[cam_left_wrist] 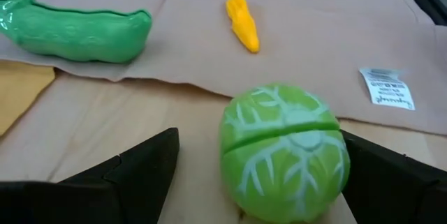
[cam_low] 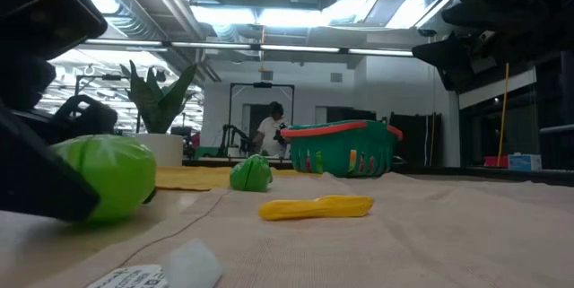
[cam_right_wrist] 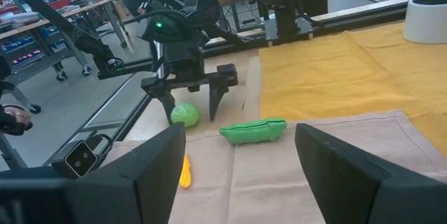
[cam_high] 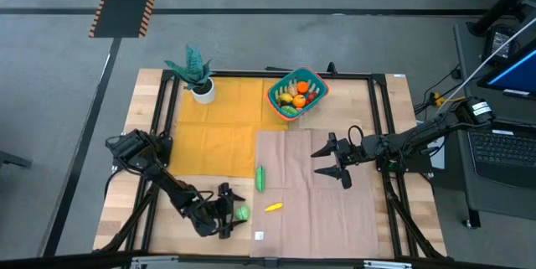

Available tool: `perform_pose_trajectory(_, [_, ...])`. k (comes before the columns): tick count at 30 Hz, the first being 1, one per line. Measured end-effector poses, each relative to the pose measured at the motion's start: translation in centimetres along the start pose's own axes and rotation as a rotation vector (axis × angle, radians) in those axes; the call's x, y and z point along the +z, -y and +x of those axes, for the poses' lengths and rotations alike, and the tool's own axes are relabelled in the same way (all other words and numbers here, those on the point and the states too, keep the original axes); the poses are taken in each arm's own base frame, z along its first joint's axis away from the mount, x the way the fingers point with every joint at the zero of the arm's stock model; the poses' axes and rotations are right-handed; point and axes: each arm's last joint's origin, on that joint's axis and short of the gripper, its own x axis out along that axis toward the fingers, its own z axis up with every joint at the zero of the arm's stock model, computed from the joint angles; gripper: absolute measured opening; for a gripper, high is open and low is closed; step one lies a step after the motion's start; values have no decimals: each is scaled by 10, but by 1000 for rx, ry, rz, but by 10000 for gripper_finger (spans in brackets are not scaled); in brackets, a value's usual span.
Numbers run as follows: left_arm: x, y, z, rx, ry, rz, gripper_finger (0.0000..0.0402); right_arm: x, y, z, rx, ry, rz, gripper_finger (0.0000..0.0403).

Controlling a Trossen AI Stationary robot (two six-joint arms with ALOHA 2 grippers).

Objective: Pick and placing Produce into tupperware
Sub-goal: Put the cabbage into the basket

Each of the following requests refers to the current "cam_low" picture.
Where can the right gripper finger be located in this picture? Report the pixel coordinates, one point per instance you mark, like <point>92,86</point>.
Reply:
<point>493,12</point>
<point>453,59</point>

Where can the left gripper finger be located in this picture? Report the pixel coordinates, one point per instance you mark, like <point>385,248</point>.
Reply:
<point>89,117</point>
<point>36,176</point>

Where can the green toy cabbage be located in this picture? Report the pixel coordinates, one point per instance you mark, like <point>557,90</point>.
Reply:
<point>116,176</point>

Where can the yellow toy banana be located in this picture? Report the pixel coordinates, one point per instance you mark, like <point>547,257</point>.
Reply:
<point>314,207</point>

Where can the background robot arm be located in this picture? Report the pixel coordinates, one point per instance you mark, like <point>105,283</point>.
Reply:
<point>233,133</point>

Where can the artificial plant white pot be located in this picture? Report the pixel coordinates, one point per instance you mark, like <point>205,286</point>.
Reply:
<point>157,113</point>

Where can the black panel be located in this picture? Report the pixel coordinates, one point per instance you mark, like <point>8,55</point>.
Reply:
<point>417,133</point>

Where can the red bin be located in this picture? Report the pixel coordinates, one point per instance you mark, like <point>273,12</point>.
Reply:
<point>495,161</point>

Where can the yellow cloth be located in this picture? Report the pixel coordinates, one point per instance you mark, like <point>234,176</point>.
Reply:
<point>193,178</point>

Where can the blue white box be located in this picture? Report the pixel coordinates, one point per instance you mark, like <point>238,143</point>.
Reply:
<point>524,162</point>

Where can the teal basket orange rim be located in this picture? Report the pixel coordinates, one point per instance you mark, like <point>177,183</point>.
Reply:
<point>341,149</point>

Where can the white cloth label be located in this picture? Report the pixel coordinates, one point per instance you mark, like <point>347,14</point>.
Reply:
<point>193,265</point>

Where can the person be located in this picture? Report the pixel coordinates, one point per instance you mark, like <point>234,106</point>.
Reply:
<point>271,133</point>

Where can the pale pink cloth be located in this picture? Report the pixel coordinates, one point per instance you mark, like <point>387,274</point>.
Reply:
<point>426,243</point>

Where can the black vertical post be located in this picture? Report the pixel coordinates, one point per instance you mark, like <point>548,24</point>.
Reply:
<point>567,99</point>

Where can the black aluminium table frame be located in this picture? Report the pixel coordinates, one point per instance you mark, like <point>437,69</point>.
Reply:
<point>493,174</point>

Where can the black background rig frame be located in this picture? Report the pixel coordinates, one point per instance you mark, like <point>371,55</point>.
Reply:
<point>242,84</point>

